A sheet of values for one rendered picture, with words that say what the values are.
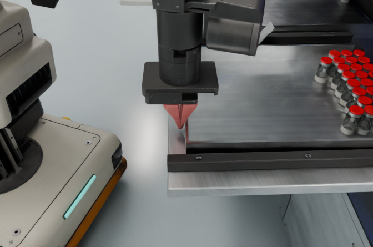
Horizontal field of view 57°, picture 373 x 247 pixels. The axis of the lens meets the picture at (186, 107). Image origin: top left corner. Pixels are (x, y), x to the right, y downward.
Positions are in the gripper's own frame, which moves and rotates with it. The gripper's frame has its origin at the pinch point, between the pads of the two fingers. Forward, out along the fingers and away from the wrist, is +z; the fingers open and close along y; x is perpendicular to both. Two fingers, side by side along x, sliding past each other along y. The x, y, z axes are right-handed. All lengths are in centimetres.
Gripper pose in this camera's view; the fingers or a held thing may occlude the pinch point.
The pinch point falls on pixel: (180, 122)
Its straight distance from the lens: 53.3
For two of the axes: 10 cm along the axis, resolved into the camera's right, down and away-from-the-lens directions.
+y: 10.0, -0.1, 0.3
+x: -0.3, -6.6, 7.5
